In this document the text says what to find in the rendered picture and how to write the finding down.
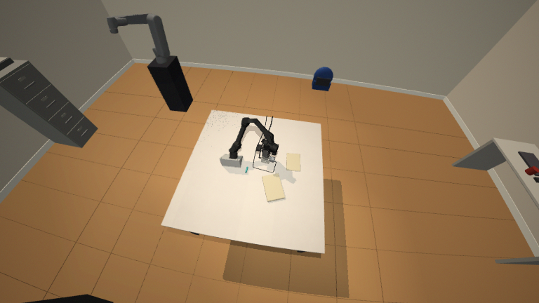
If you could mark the tan flat square plate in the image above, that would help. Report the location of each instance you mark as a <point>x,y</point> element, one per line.
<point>293,162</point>

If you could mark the beige square block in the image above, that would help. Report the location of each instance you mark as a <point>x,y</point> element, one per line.
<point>273,187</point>

